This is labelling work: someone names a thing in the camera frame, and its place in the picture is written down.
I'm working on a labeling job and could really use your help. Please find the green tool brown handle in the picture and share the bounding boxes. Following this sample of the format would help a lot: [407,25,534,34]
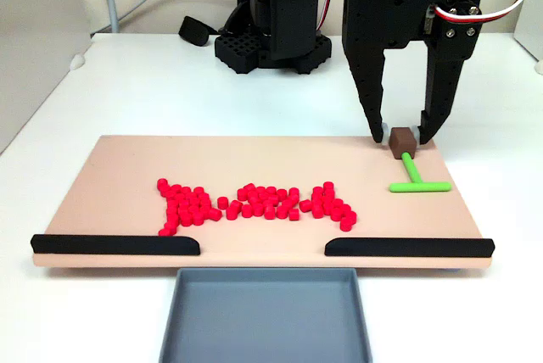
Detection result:
[389,126,452,194]

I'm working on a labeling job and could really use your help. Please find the white partition panel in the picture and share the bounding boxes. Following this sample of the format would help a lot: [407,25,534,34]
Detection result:
[512,0,543,63]

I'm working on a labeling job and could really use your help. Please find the pink board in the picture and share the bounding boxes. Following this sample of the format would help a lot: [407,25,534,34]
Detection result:
[32,134,493,273]

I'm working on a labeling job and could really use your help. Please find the grey square tray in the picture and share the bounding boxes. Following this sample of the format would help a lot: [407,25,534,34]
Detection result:
[158,267,373,363]

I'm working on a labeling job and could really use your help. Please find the grey partition panel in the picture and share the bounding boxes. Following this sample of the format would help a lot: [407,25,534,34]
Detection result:
[0,0,92,156]

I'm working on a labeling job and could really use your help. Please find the black foam rail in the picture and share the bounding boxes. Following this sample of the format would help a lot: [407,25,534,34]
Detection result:
[30,233,201,257]
[324,237,495,259]

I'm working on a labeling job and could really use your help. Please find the black strap clamp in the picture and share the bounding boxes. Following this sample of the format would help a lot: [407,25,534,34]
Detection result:
[177,14,221,47]

